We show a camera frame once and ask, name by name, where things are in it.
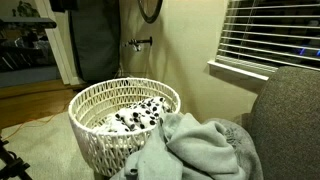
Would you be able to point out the light grey fleece blanket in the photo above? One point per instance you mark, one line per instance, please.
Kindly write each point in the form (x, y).
(193, 143)

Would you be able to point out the white woven laundry basket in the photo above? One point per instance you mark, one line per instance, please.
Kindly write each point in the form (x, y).
(100, 100)

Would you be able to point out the black white spotted cloth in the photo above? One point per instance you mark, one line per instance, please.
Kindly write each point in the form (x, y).
(140, 115)

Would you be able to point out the white window sill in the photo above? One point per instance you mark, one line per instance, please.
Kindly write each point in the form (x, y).
(236, 70)

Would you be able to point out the dark grey hanging bag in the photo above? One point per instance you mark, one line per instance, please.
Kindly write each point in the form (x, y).
(95, 43)

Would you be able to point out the dark grey fringed throw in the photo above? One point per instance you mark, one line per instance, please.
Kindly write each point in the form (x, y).
(243, 143)

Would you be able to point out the wide white window blinds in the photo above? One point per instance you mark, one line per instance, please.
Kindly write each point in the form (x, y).
(266, 36)

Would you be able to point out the grey fabric sofa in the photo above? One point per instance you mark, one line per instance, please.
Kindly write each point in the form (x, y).
(290, 116)

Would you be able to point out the black tripod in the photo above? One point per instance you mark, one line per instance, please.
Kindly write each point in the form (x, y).
(13, 165)

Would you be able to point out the black wall hook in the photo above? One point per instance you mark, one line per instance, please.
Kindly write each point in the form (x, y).
(141, 42)

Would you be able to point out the white door frame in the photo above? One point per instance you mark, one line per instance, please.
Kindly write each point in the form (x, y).
(56, 43)

